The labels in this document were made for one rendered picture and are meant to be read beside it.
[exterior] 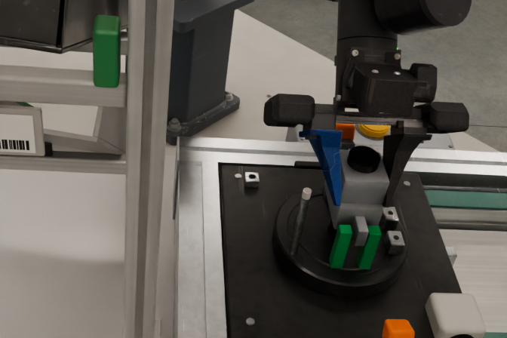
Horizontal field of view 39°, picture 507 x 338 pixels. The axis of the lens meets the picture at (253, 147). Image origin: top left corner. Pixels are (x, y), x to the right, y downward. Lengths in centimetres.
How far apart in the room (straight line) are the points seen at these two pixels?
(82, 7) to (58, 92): 7
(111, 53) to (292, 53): 93
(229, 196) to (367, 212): 17
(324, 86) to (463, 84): 184
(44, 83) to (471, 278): 61
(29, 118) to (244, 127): 73
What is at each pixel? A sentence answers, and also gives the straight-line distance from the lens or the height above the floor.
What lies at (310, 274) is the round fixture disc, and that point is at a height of 99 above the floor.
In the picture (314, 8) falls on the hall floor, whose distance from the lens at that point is 326.
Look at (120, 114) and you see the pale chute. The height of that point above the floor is 116.
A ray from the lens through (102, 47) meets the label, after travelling 34.
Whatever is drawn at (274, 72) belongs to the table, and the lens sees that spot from 120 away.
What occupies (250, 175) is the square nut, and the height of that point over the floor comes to 98.
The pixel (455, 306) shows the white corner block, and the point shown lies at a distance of 73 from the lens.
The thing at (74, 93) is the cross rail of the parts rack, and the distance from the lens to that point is 36.
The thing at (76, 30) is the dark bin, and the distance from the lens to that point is 41.
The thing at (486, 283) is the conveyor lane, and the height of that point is 92.
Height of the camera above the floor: 152
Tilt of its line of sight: 39 degrees down
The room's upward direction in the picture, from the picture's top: 9 degrees clockwise
